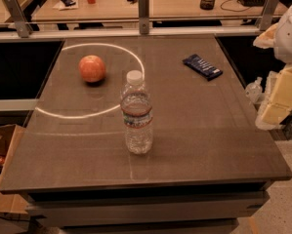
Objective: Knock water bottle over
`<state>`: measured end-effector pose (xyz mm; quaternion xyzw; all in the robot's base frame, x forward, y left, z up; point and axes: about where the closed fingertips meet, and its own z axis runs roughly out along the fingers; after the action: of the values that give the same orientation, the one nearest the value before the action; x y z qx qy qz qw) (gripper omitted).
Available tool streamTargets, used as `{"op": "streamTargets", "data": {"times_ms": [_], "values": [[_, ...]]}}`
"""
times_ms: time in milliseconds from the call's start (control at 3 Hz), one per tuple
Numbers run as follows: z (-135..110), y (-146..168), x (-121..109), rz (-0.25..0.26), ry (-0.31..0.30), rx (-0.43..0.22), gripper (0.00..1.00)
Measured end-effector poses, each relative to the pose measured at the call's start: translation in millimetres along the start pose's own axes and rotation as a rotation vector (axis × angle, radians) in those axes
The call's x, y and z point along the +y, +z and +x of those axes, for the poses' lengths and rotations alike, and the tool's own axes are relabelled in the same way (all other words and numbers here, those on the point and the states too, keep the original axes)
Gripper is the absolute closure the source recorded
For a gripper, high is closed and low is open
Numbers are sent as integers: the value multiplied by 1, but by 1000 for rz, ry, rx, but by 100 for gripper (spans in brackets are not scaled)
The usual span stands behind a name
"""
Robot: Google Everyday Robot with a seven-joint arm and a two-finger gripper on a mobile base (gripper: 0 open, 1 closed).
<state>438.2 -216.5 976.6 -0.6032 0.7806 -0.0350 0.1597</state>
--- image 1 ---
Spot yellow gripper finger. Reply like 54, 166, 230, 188
255, 64, 292, 131
253, 23, 278, 49

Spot clear plastic water bottle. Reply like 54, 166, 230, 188
120, 70, 153, 155

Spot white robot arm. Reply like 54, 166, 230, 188
253, 5, 292, 130

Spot clear sanitizer bottle left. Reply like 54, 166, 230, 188
245, 77, 263, 103

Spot black mesh pen cup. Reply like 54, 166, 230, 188
200, 0, 216, 10

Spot blue snack bar wrapper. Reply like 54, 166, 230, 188
183, 54, 223, 81

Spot red apple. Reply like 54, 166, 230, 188
78, 55, 106, 83

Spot cardboard box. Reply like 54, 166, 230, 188
0, 124, 30, 215

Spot metal rail bracket right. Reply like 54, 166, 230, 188
256, 0, 279, 31

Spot metal rail bracket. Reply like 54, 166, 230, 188
3, 0, 32, 38
138, 0, 149, 34
256, 0, 279, 31

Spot black cable on desk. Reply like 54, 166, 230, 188
220, 0, 253, 14

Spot metal rail bracket middle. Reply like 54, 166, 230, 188
138, 0, 149, 34

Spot metal rail bracket left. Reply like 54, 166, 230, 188
3, 0, 32, 38

